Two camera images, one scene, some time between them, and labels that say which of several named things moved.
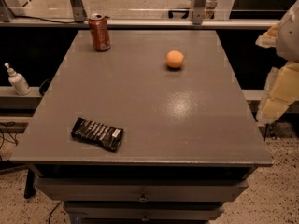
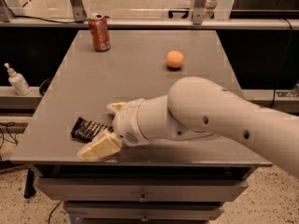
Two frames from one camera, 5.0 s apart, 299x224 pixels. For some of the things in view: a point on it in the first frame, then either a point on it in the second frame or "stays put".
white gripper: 290,37 -> 128,123
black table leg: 30,189 stays put
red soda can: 99,26 stays put
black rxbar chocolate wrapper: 106,136 stays put
